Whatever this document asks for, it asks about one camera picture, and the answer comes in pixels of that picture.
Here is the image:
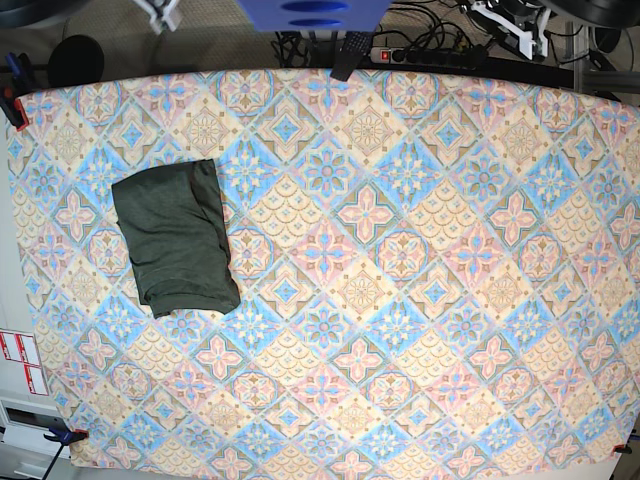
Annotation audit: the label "green long-sleeve T-shirt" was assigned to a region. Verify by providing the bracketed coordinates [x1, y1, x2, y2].
[111, 159, 241, 318]

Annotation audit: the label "black round stool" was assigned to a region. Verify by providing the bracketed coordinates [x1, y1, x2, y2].
[46, 35, 105, 88]

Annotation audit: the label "white power strip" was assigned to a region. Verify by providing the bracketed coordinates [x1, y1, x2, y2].
[369, 47, 467, 68]

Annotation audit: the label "blue clamp top left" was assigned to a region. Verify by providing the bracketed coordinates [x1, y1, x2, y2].
[1, 52, 29, 132]

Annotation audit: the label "blue clamp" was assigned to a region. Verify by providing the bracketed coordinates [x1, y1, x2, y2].
[41, 427, 89, 480]
[1, 52, 29, 132]

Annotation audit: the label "black remote control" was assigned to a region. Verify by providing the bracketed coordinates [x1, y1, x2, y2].
[330, 31, 373, 82]

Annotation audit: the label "colourful patterned tablecloth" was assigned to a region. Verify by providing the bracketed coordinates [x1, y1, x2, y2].
[6, 69, 639, 479]

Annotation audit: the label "red white labels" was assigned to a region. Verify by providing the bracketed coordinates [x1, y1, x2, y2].
[1, 330, 49, 396]

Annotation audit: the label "orange clamp bottom right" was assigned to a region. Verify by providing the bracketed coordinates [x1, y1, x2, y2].
[614, 444, 633, 454]

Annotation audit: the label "blue clamp bottom left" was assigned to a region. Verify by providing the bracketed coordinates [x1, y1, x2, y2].
[41, 427, 89, 480]

